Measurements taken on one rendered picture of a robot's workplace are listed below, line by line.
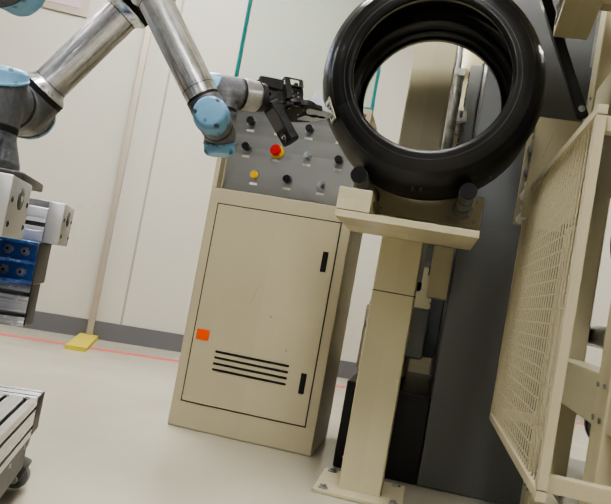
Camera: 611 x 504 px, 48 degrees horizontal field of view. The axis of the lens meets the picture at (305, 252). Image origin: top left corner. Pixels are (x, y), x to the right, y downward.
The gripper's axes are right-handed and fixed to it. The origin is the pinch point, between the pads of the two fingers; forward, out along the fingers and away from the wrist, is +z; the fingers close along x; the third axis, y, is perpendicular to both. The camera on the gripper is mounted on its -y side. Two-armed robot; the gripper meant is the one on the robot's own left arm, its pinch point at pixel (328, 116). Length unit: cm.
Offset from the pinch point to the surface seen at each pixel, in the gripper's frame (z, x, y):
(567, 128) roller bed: 71, -18, -1
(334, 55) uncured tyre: 1.9, -3.9, 16.2
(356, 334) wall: 192, 273, -5
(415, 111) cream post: 42.0, 12.6, 15.1
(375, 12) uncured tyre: 9.1, -14.2, 24.3
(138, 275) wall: 46, 311, 45
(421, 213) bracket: 41.7, 17.1, -17.0
